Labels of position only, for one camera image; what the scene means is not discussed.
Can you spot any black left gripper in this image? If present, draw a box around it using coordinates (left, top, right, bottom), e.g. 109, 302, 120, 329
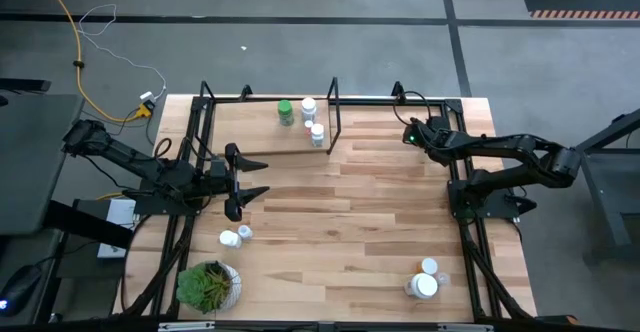
202, 143, 271, 222

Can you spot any white floor cable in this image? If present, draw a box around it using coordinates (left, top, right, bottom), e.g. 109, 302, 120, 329
77, 3, 168, 102

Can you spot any black flat beam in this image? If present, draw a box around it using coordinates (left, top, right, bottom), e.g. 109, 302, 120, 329
42, 199, 136, 251

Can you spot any white bottle with dark label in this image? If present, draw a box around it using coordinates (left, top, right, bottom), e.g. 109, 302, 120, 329
300, 96, 318, 122

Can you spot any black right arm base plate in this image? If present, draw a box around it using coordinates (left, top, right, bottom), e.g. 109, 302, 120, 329
447, 179, 539, 222

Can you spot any white control box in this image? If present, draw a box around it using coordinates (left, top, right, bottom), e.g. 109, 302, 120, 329
95, 196, 139, 260

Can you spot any black metal rig frame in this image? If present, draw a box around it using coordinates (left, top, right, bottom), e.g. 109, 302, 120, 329
113, 79, 539, 323

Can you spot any grey metal bracket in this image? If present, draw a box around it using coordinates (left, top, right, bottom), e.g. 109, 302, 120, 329
437, 323, 495, 332
158, 321, 216, 332

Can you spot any wooden shelf with black frame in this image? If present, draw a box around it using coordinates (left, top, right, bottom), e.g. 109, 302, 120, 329
192, 76, 344, 162

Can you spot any orange bottle with white cap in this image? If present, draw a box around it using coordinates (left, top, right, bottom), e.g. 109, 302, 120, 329
417, 257, 440, 276

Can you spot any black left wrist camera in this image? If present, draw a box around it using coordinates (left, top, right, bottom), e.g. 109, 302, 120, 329
208, 157, 229, 180

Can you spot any dark grey desk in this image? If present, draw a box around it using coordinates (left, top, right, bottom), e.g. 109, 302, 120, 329
0, 93, 85, 237

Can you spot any black computer mouse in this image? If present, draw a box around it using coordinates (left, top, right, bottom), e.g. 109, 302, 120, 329
0, 264, 44, 318

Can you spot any succulent in white pot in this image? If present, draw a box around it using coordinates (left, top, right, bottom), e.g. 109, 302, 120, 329
175, 260, 244, 316

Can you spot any black frame table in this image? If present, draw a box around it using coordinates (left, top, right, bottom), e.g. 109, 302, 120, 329
574, 107, 640, 262

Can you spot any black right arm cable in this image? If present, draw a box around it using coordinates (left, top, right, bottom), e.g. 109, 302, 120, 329
393, 90, 432, 126

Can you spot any large white medicine bottle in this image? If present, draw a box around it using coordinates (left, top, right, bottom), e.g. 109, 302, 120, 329
403, 272, 440, 301

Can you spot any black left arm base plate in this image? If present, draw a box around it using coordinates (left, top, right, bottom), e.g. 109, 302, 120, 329
122, 187, 201, 217

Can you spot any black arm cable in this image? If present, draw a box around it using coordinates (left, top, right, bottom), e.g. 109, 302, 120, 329
393, 90, 432, 126
149, 135, 214, 176

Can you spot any yellow floor cable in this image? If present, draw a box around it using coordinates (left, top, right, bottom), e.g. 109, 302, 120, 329
35, 0, 154, 123

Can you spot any white labelled medicine bottle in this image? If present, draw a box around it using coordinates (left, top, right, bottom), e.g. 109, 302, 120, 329
218, 229, 243, 249

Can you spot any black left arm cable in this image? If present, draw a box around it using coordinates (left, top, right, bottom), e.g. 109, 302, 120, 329
149, 135, 214, 176

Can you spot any green-capped medicine bottle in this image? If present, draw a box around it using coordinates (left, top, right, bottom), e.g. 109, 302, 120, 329
277, 99, 295, 127

